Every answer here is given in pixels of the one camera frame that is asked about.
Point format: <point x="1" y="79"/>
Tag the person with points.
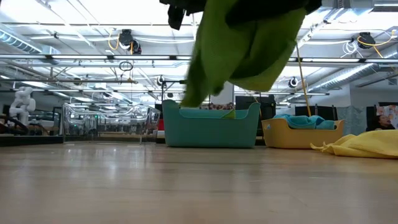
<point x="381" y="123"/>

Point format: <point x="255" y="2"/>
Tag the yellow microfiber towel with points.
<point x="367" y="144"/>

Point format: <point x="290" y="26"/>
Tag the clear plastic basket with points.
<point x="109" y="124"/>

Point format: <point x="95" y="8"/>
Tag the black background panel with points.
<point x="267" y="107"/>

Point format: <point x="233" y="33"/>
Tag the yellow plastic basket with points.
<point x="295" y="137"/>

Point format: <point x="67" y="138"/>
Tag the teal plastic basket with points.
<point x="211" y="133"/>

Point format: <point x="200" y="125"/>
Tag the silver ceiling air duct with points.
<point x="342" y="77"/>
<point x="15" y="40"/>

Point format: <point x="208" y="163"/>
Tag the long ceiling light strip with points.
<point x="93" y="57"/>

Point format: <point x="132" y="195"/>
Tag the grey curtain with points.
<point x="351" y="119"/>

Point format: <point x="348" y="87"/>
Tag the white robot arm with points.
<point x="21" y="102"/>

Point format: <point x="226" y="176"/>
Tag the floral curtain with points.
<point x="390" y="112"/>

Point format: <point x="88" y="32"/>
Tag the red box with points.
<point x="160" y="124"/>

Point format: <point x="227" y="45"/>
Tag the blue microfiber towel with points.
<point x="298" y="122"/>
<point x="326" y="125"/>

